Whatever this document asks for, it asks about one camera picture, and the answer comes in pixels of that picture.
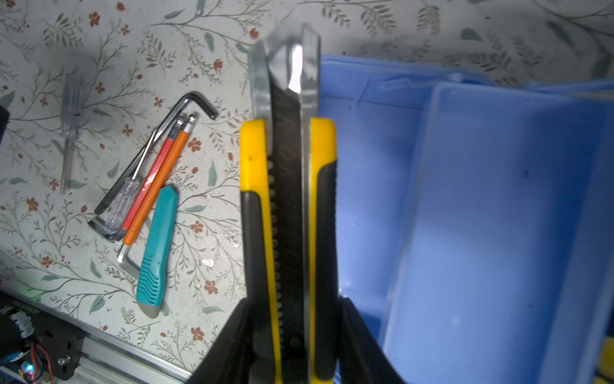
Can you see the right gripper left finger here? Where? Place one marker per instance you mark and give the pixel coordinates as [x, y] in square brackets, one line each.
[229, 358]

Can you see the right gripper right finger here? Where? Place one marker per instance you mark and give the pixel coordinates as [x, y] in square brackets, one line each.
[360, 357]

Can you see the teal handled tool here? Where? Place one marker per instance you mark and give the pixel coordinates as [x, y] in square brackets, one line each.
[152, 275]

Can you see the small silver hex key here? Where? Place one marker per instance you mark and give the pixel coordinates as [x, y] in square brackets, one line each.
[126, 263]

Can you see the orange handled tool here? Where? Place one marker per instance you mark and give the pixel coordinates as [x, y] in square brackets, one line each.
[160, 180]

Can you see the clear handled screwdriver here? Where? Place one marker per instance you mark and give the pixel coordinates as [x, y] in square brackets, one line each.
[123, 201]

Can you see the white blue tool box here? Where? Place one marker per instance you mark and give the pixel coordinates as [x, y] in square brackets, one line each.
[474, 221]

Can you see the large black hex key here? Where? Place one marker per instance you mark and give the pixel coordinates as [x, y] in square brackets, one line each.
[102, 210]

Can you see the yellow black utility knife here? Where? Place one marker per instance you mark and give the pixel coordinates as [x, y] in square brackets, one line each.
[288, 175]

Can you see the red handled tool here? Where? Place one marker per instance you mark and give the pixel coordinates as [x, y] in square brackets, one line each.
[154, 170]

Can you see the clear small screwdriver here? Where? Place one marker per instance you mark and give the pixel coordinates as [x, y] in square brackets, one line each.
[71, 116]

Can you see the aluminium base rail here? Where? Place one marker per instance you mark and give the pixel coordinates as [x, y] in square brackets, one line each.
[39, 345]

